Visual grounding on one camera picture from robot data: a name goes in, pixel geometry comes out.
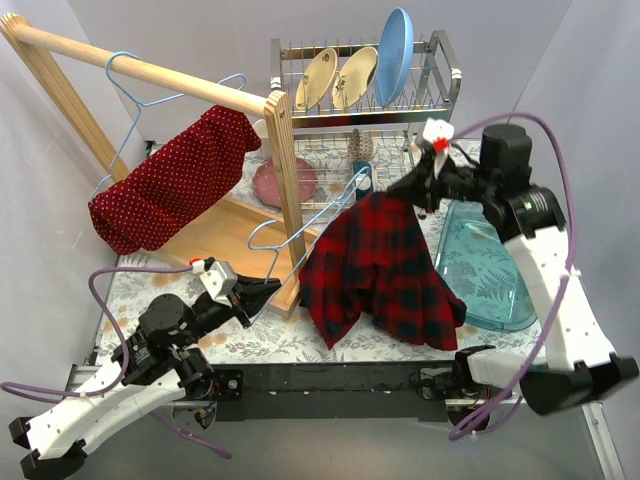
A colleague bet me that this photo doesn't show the cream floral plate left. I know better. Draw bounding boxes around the cream floral plate left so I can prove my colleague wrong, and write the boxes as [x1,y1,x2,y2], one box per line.
[295,48,338,111]

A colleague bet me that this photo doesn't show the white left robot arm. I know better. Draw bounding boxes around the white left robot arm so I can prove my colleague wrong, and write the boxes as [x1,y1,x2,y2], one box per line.
[9,276,281,479]

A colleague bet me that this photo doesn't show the red plaid garment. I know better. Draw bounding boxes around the red plaid garment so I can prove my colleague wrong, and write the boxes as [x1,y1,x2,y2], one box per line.
[299,192,466,351]

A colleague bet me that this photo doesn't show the cream floral plate right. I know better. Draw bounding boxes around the cream floral plate right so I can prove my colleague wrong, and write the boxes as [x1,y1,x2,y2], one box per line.
[332,46,378,111]

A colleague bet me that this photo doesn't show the pink dotted plate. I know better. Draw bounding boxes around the pink dotted plate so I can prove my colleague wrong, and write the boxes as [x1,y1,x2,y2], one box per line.
[252,157,317,209]

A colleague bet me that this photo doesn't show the stainless steel dish rack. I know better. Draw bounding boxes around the stainless steel dish rack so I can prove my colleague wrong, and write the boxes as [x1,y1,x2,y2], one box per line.
[291,29,462,216]

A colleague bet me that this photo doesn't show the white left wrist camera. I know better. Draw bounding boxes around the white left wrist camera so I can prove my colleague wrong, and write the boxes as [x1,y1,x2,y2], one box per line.
[190,257,238,304]

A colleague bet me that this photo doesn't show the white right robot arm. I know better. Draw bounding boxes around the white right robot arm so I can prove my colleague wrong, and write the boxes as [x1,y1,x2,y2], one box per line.
[388,119,639,415]

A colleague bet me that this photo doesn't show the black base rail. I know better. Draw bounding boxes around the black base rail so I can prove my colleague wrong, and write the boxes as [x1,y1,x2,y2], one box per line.
[169,359,514,424]

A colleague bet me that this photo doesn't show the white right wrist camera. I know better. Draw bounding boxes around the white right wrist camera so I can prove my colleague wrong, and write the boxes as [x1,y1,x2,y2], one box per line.
[415,118,455,178]

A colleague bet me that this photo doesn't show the cream floral plate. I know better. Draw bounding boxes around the cream floral plate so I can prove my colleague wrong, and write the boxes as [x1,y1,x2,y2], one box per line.
[332,46,378,111]
[295,48,338,111]

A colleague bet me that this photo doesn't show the light blue wire hanger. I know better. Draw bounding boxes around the light blue wire hanger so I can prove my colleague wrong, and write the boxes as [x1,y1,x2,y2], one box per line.
[88,51,249,201]

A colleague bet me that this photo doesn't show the teal transparent plastic basin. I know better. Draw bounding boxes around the teal transparent plastic basin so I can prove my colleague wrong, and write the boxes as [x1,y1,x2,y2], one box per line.
[435,201,537,333]

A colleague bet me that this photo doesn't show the floral table mat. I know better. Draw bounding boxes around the floral table mat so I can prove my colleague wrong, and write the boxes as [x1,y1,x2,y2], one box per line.
[94,134,561,365]

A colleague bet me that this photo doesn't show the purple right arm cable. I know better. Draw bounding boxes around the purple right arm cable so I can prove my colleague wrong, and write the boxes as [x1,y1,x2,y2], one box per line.
[447,112,576,442]

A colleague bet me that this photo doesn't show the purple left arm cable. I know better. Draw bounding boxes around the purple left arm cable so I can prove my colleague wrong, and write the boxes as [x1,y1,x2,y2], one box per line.
[0,264,234,460]

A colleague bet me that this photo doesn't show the wooden clothes rack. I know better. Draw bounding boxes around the wooden clothes rack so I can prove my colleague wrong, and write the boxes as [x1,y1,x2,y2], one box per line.
[1,13,317,317]

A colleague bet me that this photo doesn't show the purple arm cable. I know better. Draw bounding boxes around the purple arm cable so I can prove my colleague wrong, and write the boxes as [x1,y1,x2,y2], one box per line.
[447,112,576,442]
[0,264,234,460]

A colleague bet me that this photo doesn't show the red polka dot skirt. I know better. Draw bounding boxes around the red polka dot skirt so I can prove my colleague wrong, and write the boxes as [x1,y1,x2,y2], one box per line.
[89,105,261,255]

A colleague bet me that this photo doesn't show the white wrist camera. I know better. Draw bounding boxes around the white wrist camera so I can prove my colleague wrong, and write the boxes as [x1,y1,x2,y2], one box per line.
[190,257,238,304]
[415,118,455,178]

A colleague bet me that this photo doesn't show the blue plate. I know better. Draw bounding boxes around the blue plate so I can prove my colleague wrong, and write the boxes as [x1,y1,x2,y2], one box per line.
[374,8,414,108]

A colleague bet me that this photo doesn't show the white cup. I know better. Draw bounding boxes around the white cup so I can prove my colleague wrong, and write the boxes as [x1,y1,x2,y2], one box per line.
[253,119,268,142]

